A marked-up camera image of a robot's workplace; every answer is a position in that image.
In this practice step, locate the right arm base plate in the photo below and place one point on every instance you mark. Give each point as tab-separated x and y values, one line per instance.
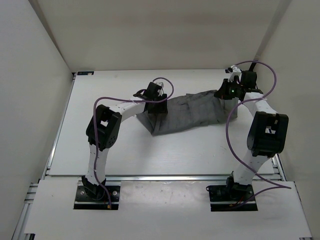
232	197

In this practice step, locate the left blue label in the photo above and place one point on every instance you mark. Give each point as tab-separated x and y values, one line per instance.
85	73

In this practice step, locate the aluminium frame rail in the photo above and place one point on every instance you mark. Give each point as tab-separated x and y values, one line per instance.
279	214
19	232

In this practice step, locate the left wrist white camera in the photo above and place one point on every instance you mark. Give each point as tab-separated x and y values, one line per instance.
161	84

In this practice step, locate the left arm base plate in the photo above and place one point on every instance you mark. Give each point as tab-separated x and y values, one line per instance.
94	197

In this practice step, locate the right aluminium frame rail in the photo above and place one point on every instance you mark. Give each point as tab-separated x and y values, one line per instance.
279	214

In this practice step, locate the left aluminium frame rail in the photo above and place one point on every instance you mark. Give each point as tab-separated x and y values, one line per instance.
19	232

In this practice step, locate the grey pleated skirt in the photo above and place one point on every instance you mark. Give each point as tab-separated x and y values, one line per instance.
188	111

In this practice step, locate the aluminium front rail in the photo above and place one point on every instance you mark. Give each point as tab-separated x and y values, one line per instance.
161	178

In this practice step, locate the wrist white camera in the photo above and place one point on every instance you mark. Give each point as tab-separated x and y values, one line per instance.
233	70
161	84

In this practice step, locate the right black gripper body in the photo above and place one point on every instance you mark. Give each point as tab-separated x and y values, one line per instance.
233	89

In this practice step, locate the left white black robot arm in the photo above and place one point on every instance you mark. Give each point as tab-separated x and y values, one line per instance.
103	130

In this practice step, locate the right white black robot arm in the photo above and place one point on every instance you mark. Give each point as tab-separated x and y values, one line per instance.
267	134

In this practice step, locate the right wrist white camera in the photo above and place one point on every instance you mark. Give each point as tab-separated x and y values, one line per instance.
233	70

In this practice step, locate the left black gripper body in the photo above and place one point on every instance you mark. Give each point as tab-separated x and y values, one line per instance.
153	110

